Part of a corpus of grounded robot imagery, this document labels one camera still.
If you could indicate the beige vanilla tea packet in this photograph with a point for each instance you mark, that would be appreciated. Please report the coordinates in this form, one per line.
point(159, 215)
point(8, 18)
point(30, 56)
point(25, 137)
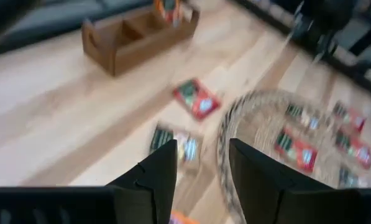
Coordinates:
point(348, 179)
point(188, 149)
point(303, 118)

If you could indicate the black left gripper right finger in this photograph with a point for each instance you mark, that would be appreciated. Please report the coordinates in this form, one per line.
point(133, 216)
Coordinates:
point(266, 193)

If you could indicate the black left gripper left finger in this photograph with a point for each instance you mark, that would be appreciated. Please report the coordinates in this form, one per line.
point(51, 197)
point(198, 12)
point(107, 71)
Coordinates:
point(154, 186)

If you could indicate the red strawberry tea packet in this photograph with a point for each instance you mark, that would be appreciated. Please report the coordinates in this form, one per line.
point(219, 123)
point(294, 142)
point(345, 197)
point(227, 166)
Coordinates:
point(297, 151)
point(197, 99)
point(350, 116)
point(354, 151)

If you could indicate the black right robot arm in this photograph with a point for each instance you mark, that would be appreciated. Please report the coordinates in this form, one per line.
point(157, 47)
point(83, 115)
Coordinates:
point(328, 12)

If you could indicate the round woven straw mat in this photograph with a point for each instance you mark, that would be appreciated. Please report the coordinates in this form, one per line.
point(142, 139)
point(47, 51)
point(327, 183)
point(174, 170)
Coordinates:
point(259, 124)

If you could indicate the orange peach tea packet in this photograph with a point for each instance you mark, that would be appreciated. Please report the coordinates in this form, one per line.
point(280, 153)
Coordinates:
point(169, 12)
point(182, 219)

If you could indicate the wooden tea organizer box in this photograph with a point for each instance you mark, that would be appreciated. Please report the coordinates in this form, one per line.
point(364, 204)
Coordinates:
point(135, 53)

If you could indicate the black table frame rail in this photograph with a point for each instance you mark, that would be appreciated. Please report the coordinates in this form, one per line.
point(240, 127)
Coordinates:
point(33, 40)

